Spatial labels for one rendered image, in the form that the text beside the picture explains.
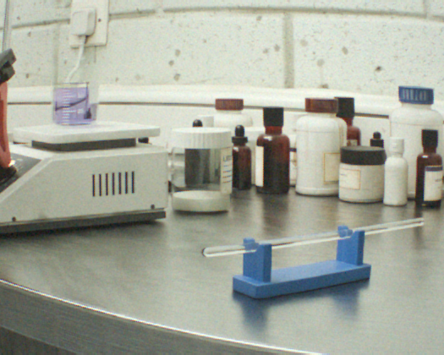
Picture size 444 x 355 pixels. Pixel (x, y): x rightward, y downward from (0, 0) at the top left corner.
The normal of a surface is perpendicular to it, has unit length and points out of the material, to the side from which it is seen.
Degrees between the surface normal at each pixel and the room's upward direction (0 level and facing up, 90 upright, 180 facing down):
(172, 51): 90
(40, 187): 90
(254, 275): 90
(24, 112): 90
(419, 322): 0
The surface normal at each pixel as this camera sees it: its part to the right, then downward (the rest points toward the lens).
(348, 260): -0.86, 0.06
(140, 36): -0.55, 0.11
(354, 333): 0.00, -0.99
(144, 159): 0.58, 0.11
